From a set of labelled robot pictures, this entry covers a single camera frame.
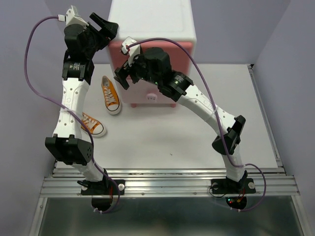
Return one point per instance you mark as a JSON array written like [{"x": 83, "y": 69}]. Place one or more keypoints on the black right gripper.
[{"x": 122, "y": 72}]

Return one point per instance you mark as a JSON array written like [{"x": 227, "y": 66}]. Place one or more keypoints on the orange sneaker near cabinet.
[{"x": 112, "y": 101}]

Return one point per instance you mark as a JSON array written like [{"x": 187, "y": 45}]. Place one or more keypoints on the white plastic shoe cabinet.
[{"x": 144, "y": 19}]

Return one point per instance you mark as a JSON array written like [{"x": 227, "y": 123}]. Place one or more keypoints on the pink bunny lower knob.
[{"x": 151, "y": 97}]

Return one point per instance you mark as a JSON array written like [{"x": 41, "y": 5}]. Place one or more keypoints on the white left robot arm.
[{"x": 66, "y": 144}]

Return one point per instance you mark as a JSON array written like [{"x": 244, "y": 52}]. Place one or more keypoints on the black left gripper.
[{"x": 109, "y": 33}]

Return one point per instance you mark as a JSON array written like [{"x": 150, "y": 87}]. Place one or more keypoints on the light pink lower drawer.
[{"x": 136, "y": 94}]

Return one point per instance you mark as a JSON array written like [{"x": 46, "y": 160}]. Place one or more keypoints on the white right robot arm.
[{"x": 182, "y": 90}]

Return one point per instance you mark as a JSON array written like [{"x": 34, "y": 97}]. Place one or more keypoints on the orange sneaker near arm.
[{"x": 95, "y": 127}]

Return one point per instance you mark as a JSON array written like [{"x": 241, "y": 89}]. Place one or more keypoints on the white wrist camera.
[
  {"x": 129, "y": 50},
  {"x": 72, "y": 17}
]

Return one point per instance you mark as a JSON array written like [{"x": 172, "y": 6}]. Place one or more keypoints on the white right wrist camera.
[{"x": 129, "y": 50}]

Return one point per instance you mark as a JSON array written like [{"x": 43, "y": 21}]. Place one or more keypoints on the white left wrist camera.
[{"x": 72, "y": 17}]

